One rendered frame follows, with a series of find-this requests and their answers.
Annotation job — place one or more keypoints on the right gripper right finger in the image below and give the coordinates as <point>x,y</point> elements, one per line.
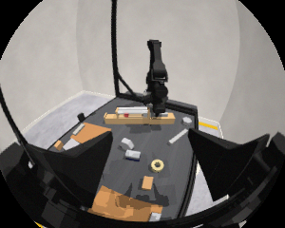
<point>221,161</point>

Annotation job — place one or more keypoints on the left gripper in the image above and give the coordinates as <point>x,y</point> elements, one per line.
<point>157,106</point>

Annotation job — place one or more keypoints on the small brown wooden block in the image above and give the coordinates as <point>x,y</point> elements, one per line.
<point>147,183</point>
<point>59,145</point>

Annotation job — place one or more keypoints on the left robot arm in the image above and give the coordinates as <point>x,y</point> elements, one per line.
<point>158,71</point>

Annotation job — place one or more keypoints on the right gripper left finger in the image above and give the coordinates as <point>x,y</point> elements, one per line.
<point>79,169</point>

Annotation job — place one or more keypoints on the cream roll of tape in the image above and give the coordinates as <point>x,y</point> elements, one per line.
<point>156,169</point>

